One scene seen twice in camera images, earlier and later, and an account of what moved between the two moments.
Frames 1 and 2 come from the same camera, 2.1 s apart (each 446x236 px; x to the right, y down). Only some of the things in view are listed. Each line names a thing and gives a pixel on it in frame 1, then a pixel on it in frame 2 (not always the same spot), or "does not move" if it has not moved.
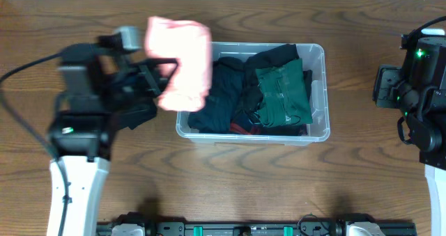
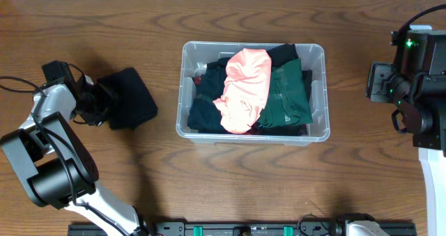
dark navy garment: x=216 y=117 does not move
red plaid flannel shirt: x=251 y=130 -> x=256 y=129
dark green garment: x=285 y=99 does not move
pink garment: x=190 y=42 -> x=247 y=81
